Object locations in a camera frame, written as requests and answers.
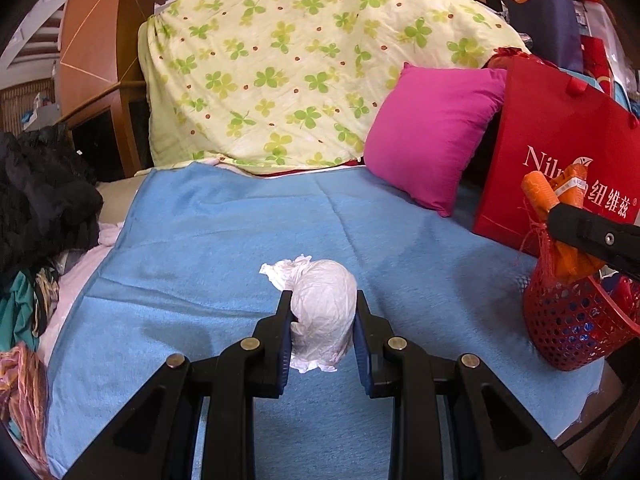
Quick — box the wooden lattice screen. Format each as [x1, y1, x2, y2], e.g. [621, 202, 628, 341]
[0, 77, 57, 132]

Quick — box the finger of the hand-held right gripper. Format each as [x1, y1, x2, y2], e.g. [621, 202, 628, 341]
[546, 203, 640, 283]

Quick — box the red perforated basket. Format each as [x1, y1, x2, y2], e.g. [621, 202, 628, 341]
[522, 255, 640, 372]

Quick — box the clear plastic bag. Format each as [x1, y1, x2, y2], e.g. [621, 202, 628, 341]
[574, 0, 632, 62]

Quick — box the black clothing pile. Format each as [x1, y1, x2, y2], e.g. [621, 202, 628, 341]
[0, 125, 104, 287]

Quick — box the pink pillow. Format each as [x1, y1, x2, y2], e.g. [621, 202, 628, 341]
[363, 62, 509, 218]

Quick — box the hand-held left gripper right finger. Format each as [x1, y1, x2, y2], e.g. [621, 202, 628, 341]
[352, 290, 581, 480]

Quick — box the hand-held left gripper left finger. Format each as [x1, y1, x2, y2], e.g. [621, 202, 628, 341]
[62, 290, 295, 480]

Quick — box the white plastic bag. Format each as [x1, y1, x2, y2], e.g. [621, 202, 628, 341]
[259, 255, 359, 374]

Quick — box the red shopping bag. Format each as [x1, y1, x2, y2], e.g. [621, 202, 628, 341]
[472, 55, 640, 282]

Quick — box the navy bag with orange handles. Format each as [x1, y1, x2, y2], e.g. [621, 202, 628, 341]
[506, 0, 586, 74]

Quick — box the beige pillow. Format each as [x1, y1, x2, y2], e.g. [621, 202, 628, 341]
[94, 177, 147, 227]

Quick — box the clover print quilt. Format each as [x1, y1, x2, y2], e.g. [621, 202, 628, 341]
[137, 0, 531, 177]

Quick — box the teal cloth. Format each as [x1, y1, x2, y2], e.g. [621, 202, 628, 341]
[0, 269, 52, 352]

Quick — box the blue blanket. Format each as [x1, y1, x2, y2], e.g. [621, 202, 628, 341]
[45, 162, 609, 480]

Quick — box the orange striped cloth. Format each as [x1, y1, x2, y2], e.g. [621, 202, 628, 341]
[0, 342, 52, 468]

